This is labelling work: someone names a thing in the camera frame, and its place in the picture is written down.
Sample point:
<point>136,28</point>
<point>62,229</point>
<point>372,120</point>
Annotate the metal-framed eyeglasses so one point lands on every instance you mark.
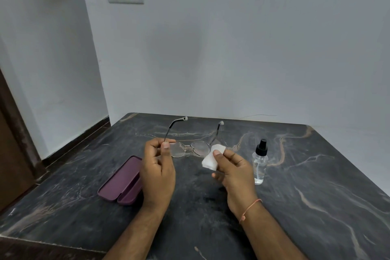
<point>195,147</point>

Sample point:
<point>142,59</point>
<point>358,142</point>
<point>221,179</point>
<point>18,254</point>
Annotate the person's left hand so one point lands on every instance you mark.
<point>157,177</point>

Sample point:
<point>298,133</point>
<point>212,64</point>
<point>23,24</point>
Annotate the person's right hand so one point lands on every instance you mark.
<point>237,180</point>

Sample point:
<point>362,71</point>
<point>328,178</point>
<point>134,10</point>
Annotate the purple glasses case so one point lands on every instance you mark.
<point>122,182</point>

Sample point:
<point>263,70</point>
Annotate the orange thread wristband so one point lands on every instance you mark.
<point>250,208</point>

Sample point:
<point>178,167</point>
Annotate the brown wooden door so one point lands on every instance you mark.
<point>13,150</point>

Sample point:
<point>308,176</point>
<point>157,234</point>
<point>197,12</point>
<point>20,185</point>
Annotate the white cleaning cloth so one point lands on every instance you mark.
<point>210,159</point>

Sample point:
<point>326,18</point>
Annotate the clear spray bottle black cap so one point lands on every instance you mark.
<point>260,162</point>

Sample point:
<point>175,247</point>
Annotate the person's left forearm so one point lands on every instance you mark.
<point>137,235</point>

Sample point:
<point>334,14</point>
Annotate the person's right forearm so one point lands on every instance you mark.
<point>271,237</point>

